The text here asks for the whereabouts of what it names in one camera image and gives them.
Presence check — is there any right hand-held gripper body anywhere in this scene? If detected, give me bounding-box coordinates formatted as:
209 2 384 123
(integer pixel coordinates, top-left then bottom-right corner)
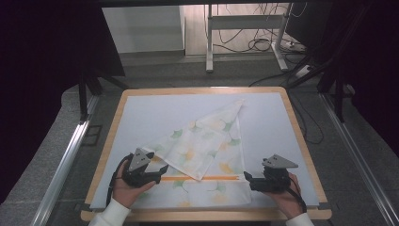
250 153 299 193

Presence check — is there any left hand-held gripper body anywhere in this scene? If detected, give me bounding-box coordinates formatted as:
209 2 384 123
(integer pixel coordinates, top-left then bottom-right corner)
121 148 164 189

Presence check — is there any white leaf-print cloth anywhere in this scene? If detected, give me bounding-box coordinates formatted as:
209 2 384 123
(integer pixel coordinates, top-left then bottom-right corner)
137 99 253 209

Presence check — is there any person's left hand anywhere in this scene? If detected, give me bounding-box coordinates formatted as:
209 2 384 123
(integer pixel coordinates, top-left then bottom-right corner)
111 169 157 209

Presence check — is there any person's right hand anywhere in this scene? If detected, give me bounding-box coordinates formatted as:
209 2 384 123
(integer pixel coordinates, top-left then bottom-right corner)
264 172 304 220

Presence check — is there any light blue table mat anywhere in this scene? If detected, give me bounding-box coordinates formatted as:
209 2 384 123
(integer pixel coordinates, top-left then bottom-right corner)
89 91 321 211

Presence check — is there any person's right white sleeve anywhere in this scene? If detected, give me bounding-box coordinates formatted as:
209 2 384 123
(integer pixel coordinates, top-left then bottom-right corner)
284 212 316 226

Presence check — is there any person's white sleeve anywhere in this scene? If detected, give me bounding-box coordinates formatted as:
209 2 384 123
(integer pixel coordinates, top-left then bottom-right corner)
284 212 316 226
88 198 133 226

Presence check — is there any dark floor hatch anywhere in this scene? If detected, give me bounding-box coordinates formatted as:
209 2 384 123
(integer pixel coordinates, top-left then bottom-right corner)
81 124 104 147

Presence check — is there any person's left white sleeve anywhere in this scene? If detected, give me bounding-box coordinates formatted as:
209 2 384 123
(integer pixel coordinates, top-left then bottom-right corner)
88 198 133 226

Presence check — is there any black metal stand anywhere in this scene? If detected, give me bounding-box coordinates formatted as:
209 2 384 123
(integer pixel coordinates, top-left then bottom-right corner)
286 6 373 124
77 71 130 122

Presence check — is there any white power strip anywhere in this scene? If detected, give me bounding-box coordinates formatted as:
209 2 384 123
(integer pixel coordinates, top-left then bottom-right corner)
295 64 315 79

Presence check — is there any dark curtain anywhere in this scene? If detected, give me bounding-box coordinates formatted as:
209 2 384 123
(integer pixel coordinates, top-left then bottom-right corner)
310 0 399 158
0 0 126 205

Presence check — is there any white cabinet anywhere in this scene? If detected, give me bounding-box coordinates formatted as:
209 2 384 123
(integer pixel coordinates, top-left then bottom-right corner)
101 5 186 55

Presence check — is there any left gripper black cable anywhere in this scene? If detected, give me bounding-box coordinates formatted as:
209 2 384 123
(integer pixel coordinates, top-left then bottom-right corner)
105 153 135 208

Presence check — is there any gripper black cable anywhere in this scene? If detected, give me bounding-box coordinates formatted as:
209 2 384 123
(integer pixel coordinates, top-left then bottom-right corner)
105 153 135 208
282 184 308 215

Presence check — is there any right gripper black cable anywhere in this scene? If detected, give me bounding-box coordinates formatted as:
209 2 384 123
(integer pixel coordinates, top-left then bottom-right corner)
282 184 308 215

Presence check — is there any thin black floor cable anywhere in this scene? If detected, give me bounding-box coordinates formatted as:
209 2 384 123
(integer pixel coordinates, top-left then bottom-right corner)
289 91 325 146

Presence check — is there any aluminium floor rail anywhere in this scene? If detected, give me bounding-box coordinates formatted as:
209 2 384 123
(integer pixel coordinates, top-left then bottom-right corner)
30 95 100 226
319 92 399 226

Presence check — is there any tangle of black floor cables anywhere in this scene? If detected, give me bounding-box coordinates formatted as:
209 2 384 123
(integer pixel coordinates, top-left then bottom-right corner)
213 3 309 55

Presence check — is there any white desk frame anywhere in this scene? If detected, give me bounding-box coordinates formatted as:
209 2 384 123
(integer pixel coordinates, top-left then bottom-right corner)
204 3 292 74

